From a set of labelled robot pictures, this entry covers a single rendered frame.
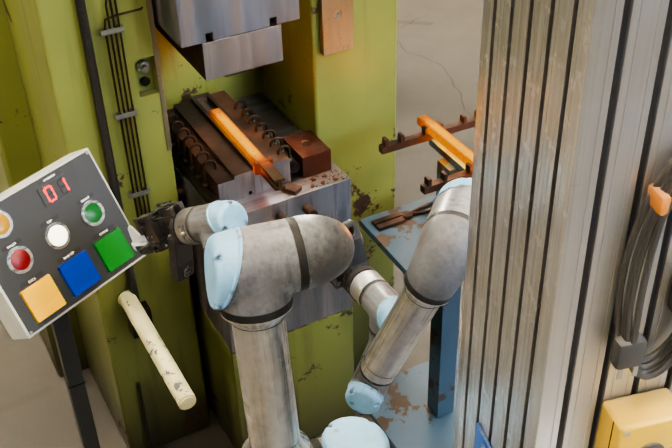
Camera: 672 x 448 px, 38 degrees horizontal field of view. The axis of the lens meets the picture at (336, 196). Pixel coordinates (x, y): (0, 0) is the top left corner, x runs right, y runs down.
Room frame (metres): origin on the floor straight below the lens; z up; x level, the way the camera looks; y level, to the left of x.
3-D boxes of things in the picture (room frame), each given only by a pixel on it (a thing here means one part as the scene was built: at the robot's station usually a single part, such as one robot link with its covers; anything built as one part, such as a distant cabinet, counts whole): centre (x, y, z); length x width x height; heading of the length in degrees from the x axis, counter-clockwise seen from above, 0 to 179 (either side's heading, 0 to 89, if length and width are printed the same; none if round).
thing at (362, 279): (1.61, -0.07, 0.98); 0.08 x 0.05 x 0.08; 118
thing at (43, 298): (1.57, 0.62, 1.01); 0.07 x 0.05 x 0.07; 143
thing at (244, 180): (2.25, 0.30, 0.96); 0.42 x 0.20 x 0.09; 28
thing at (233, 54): (2.25, 0.30, 1.32); 0.42 x 0.20 x 0.10; 28
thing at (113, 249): (1.73, 0.50, 1.01); 0.07 x 0.05 x 0.07; 143
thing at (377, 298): (1.54, -0.10, 0.97); 0.11 x 0.08 x 0.09; 28
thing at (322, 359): (2.28, 0.26, 0.23); 0.56 x 0.38 x 0.47; 28
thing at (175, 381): (1.82, 0.47, 0.62); 0.44 x 0.05 x 0.05; 28
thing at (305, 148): (2.20, 0.07, 0.95); 0.12 x 0.09 x 0.07; 28
